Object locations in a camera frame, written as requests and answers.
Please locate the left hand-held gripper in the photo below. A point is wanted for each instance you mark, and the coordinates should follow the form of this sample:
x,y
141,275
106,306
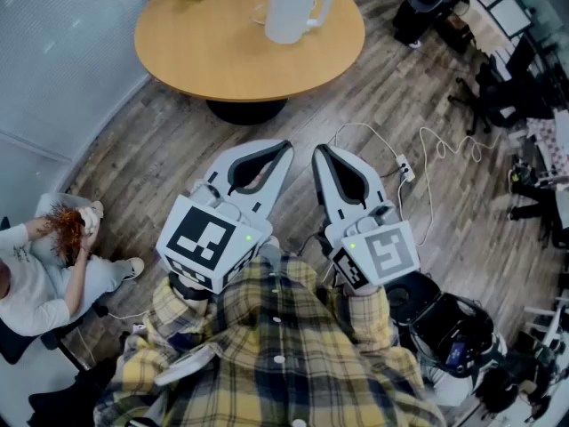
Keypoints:
x,y
200,243

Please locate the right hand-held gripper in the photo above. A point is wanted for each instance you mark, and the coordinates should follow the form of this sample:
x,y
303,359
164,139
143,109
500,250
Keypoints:
x,y
387,256

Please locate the white electric kettle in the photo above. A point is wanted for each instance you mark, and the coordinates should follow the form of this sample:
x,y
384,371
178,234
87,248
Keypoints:
x,y
289,13

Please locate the person's left forearm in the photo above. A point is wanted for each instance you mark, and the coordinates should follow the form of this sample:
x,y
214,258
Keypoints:
x,y
178,314

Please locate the person's right forearm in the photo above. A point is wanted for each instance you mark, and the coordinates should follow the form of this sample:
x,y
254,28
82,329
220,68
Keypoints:
x,y
369,314

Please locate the white power strip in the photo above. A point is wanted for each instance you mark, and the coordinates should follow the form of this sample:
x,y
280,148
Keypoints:
x,y
406,168

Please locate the black wristband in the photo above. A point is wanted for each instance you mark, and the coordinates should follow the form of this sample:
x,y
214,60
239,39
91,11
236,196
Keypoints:
x,y
189,292

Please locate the person's yellow plaid shirt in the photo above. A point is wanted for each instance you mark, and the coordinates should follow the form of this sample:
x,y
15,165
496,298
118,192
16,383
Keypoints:
x,y
275,349

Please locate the black office chair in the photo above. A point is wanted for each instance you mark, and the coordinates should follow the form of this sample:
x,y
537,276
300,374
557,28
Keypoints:
x,y
498,98

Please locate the table with beige cloth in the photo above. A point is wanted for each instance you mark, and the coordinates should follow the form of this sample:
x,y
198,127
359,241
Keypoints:
x,y
482,25

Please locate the black table pedestal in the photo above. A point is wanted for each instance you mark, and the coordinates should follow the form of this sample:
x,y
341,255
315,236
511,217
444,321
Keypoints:
x,y
246,111

